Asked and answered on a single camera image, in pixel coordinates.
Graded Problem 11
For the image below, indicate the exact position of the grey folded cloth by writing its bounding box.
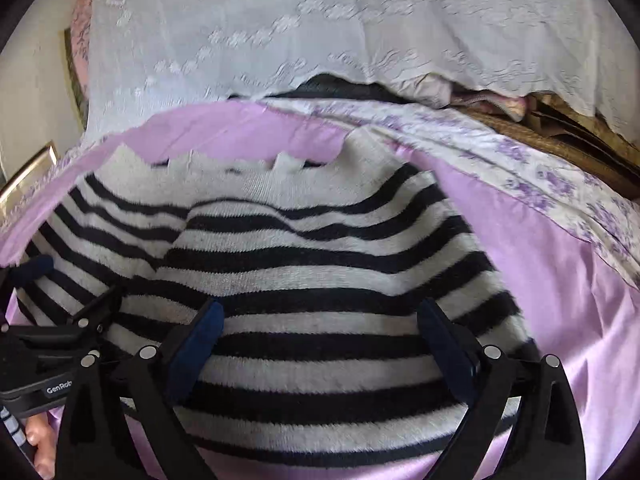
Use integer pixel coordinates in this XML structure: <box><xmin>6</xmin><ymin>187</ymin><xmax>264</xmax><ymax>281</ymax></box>
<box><xmin>395</xmin><ymin>72</ymin><xmax>456</xmax><ymax>109</ymax></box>

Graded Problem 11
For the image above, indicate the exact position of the pink floral fabric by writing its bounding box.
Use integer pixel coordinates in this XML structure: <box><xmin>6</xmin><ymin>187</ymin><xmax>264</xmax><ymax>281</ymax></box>
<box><xmin>70</xmin><ymin>0</ymin><xmax>101</xmax><ymax>81</ymax></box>

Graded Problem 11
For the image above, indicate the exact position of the white lace cloth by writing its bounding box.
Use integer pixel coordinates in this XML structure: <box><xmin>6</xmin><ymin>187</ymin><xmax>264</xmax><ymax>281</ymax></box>
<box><xmin>85</xmin><ymin>0</ymin><xmax>640</xmax><ymax>131</ymax></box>

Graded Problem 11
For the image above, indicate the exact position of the dark folded cloth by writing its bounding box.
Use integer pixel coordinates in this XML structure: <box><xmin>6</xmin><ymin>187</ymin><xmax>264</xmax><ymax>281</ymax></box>
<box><xmin>230</xmin><ymin>74</ymin><xmax>406</xmax><ymax>106</ymax></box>

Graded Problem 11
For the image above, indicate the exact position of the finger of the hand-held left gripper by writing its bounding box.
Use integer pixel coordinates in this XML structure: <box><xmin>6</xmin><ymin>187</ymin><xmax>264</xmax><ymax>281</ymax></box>
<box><xmin>64</xmin><ymin>284</ymin><xmax>124</xmax><ymax>334</ymax></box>
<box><xmin>9</xmin><ymin>254</ymin><xmax>56</xmax><ymax>287</ymax></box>

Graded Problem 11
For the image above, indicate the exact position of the person's left hand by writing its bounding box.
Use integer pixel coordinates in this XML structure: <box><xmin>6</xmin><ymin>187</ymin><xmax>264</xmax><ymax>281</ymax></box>
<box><xmin>25</xmin><ymin>416</ymin><xmax>56</xmax><ymax>479</ymax></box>

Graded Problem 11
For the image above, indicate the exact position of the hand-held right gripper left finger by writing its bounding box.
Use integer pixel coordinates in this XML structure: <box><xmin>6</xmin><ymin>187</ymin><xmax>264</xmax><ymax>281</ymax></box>
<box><xmin>57</xmin><ymin>299</ymin><xmax>226</xmax><ymax>480</ymax></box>

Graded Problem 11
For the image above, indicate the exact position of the black and grey striped sweater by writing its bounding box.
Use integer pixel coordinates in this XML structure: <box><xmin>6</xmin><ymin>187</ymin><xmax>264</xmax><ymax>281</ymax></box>
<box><xmin>15</xmin><ymin>127</ymin><xmax>541</xmax><ymax>468</ymax></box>

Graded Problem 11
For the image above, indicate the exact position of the pink folded cloth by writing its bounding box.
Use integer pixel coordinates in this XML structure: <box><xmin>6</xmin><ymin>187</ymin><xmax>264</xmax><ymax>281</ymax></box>
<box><xmin>452</xmin><ymin>89</ymin><xmax>528</xmax><ymax>122</ymax></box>

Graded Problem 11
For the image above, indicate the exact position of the wooden frame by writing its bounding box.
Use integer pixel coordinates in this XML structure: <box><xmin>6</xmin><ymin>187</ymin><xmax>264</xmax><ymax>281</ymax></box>
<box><xmin>0</xmin><ymin>141</ymin><xmax>58</xmax><ymax>211</ymax></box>

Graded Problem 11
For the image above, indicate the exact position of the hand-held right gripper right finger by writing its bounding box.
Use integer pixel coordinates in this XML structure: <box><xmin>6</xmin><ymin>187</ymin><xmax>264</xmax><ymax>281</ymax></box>
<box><xmin>420</xmin><ymin>298</ymin><xmax>586</xmax><ymax>480</ymax></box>

